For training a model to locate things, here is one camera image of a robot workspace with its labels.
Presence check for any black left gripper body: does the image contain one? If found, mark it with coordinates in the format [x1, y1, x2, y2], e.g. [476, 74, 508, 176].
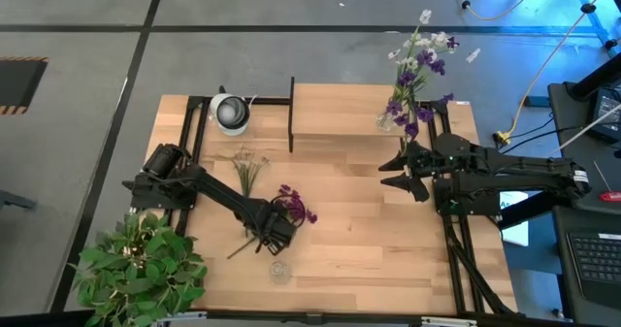
[251, 199, 298, 248]

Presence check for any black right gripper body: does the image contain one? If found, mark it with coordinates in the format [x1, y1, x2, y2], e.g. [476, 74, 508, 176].
[409, 141, 460, 193]

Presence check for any clear ribbed glass vase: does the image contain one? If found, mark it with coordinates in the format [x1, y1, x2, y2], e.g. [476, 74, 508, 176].
[376, 112, 397, 133]
[269, 260, 293, 286]

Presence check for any purple flower bunch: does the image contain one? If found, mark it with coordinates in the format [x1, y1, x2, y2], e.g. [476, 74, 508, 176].
[385, 35, 460, 142]
[226, 183, 319, 260]

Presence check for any white flower bunch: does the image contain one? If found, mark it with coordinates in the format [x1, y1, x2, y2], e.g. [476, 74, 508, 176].
[377, 9, 481, 129]
[231, 146, 272, 239]

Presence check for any wooden shelf with black legs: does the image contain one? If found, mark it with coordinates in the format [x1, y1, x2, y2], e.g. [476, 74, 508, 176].
[288, 76, 421, 157]

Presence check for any black support strut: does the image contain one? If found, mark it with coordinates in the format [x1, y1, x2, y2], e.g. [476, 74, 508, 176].
[497, 190, 557, 231]

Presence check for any white paper sheet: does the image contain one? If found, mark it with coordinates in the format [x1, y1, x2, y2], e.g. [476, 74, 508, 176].
[499, 188, 531, 248]

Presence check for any potted green leafy plant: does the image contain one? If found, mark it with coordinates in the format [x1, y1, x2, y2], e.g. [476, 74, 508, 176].
[70, 209, 209, 327]

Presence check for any black side desk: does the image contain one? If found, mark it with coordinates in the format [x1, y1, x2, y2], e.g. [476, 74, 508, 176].
[547, 77, 621, 216]

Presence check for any black keyboard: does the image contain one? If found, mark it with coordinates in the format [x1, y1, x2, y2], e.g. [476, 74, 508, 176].
[566, 232, 621, 310]

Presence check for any black furniture foot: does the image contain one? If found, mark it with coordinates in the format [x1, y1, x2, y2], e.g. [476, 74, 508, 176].
[0, 188, 39, 212]

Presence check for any black mat with hazard stripes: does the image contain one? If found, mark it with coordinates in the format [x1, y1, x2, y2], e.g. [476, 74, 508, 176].
[0, 56, 49, 116]

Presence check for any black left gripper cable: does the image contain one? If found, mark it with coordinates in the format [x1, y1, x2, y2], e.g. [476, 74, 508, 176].
[270, 194, 308, 227]

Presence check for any yellow extension cable with plug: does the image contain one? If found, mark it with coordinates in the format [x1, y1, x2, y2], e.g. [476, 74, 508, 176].
[493, 0, 621, 147]

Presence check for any black rail with silver brackets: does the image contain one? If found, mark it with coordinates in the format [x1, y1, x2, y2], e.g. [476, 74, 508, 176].
[152, 310, 479, 327]

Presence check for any black aluminium table frame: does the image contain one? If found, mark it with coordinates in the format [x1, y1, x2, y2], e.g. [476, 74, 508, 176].
[419, 98, 518, 318]
[176, 95, 293, 239]

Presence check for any yellow floor cable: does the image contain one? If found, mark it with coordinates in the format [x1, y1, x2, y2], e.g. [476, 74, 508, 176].
[411, 0, 547, 22]

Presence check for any white cable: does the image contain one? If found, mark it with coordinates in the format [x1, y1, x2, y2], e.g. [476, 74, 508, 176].
[547, 102, 621, 159]

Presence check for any red handled screwdriver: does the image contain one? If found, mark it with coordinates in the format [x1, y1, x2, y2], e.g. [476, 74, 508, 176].
[592, 160, 621, 204]

